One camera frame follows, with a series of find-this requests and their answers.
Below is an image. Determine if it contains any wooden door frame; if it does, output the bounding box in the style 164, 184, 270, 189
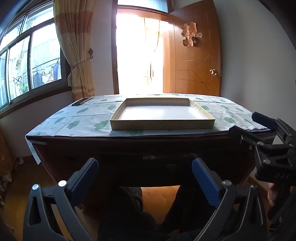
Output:
111, 5, 169, 95

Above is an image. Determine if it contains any shallow cardboard box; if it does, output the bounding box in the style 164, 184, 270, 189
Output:
110, 98, 215, 131

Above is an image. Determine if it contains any pale paper door decoration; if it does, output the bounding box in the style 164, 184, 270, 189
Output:
181, 22, 203, 47

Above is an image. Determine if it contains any large sliding window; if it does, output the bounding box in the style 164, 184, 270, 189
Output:
0, 5, 70, 109

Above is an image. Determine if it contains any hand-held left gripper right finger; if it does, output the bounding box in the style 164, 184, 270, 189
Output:
191, 158, 269, 241

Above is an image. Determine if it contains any sheer yellow curtain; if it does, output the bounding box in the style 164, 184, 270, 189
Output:
142, 17, 162, 85

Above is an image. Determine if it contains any beige patterned curtain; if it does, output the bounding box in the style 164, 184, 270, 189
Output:
54, 0, 96, 101

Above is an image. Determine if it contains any cloud print tablecloth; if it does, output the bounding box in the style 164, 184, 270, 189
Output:
26, 93, 266, 139

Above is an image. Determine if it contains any dark hanging garment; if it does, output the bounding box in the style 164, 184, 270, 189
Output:
32, 72, 43, 88
52, 64, 62, 81

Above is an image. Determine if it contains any dark wooden desk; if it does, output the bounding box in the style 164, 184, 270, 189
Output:
26, 132, 275, 188

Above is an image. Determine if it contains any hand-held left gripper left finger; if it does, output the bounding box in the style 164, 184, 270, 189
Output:
23, 158, 100, 241

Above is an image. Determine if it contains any wooden door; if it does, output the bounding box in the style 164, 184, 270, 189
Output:
163, 0, 222, 96

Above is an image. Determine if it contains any black phone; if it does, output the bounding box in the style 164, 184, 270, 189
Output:
72, 97, 92, 106

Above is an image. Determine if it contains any person's right hand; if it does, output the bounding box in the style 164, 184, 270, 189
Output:
267, 183, 279, 208

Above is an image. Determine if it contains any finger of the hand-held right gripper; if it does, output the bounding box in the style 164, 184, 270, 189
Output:
252, 112, 296, 150
229, 127, 292, 167

